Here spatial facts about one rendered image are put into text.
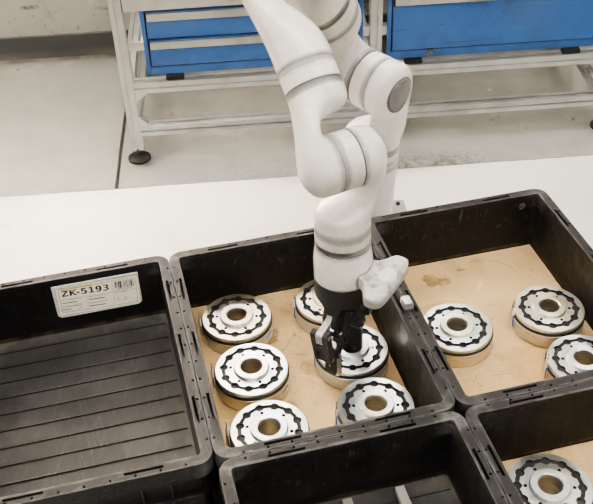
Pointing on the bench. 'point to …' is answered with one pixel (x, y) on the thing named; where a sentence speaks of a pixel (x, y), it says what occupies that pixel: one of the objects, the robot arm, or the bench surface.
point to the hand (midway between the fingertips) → (344, 351)
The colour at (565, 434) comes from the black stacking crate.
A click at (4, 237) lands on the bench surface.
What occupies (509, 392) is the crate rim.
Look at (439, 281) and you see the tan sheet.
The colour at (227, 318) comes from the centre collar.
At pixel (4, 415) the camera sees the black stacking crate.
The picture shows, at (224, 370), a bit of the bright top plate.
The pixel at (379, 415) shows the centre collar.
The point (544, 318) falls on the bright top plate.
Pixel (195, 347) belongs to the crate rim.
